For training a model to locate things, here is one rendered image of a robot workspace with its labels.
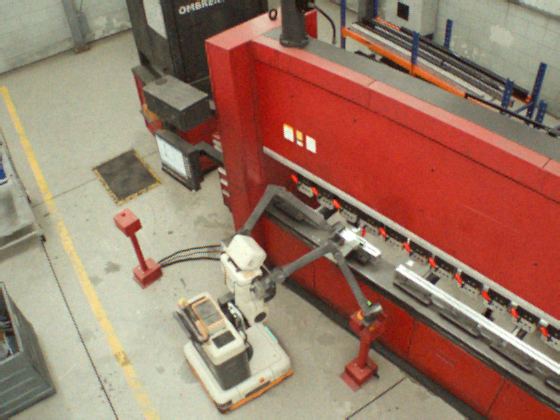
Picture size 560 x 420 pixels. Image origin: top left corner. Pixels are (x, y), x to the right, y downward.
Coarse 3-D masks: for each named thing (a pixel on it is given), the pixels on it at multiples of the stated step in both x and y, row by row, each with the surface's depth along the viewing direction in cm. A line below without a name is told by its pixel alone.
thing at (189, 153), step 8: (160, 136) 385; (168, 136) 383; (176, 136) 387; (176, 144) 375; (184, 144) 379; (184, 152) 368; (192, 152) 367; (184, 160) 375; (192, 160) 371; (168, 168) 405; (192, 168) 375; (200, 168) 385; (176, 176) 401; (184, 176) 391; (192, 176) 380; (200, 176) 389; (192, 184) 387
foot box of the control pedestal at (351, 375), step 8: (352, 360) 404; (368, 360) 402; (352, 368) 398; (368, 368) 397; (376, 368) 398; (344, 376) 405; (352, 376) 399; (360, 376) 393; (368, 376) 397; (352, 384) 399; (360, 384) 397
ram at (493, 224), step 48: (288, 96) 344; (336, 96) 311; (288, 144) 374; (336, 144) 335; (384, 144) 303; (432, 144) 275; (336, 192) 363; (384, 192) 325; (432, 192) 294; (480, 192) 267; (528, 192) 243; (432, 240) 315; (480, 240) 284; (528, 240) 258; (528, 288) 275
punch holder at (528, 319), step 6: (516, 312) 291; (522, 312) 287; (528, 312) 284; (522, 318) 290; (528, 318) 286; (534, 318) 282; (540, 318) 279; (516, 324) 295; (522, 324) 292; (528, 324) 288; (528, 330) 290
